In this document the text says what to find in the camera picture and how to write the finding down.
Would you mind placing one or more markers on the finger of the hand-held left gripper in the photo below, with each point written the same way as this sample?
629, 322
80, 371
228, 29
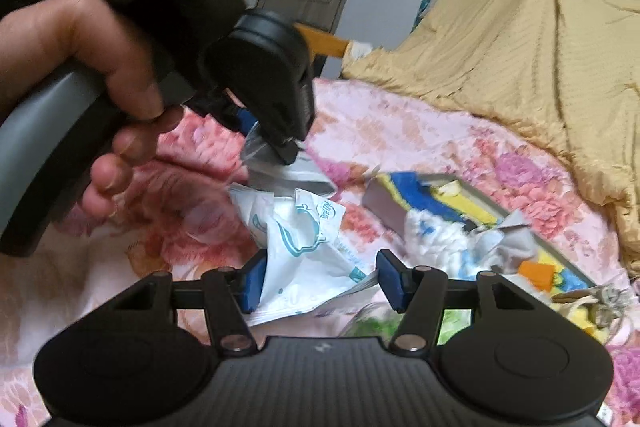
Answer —
282, 147
246, 119

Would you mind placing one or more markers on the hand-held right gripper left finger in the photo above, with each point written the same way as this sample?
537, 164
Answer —
250, 282

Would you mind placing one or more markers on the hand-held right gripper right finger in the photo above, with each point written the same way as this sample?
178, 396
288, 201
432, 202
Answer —
390, 282

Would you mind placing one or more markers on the grey plastic bag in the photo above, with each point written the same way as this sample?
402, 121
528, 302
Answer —
280, 177

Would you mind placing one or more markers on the white blue-print plastic bag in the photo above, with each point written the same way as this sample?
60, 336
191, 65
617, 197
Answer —
300, 267

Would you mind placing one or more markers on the grey shallow box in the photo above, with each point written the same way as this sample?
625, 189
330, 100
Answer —
385, 207

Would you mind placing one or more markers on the person's left hand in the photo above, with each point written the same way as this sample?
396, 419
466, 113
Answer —
75, 37

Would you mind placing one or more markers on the blue white fluffy sock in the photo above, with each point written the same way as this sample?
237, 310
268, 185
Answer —
440, 242

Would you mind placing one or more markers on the cartoon printed towel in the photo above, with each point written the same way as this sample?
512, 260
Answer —
415, 189

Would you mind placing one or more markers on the grey door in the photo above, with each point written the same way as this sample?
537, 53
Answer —
305, 2

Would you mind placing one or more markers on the pink floral quilt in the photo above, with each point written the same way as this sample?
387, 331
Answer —
400, 127

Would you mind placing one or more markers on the white cloth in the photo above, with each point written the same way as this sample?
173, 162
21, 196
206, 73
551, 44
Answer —
357, 49

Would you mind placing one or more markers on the light grey cloth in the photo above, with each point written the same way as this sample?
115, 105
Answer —
515, 247

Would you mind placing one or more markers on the teal printed cloth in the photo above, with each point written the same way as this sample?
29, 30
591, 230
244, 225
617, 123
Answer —
430, 2

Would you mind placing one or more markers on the grey mottled sock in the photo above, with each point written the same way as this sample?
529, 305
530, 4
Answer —
607, 302

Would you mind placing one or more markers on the yellow dotted quilt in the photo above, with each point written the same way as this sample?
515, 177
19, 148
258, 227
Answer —
525, 32

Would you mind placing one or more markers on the wooden bed frame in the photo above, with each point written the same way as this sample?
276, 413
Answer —
325, 39

